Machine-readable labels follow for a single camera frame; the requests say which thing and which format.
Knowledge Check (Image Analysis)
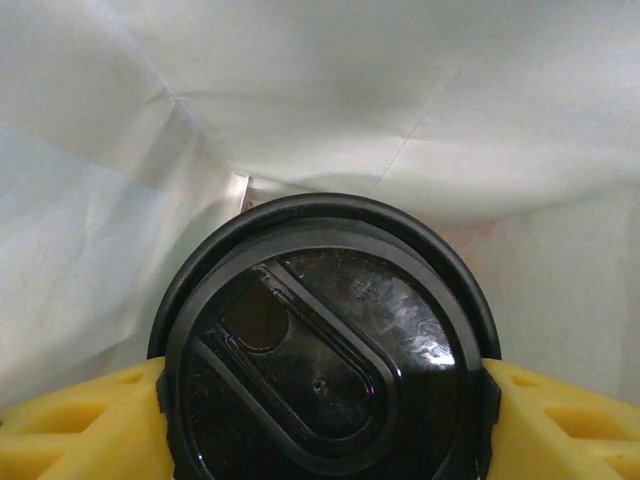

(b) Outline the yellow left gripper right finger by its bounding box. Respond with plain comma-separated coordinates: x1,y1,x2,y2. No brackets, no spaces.
479,357,640,480

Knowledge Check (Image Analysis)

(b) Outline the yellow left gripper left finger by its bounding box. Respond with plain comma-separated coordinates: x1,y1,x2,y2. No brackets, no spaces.
0,362,176,480

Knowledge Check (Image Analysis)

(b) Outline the black plastic cup lid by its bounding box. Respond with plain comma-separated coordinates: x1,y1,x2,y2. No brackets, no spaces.
147,193,501,480

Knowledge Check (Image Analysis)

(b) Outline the printed paper gift bag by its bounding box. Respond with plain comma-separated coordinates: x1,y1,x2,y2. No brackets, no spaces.
0,0,640,411

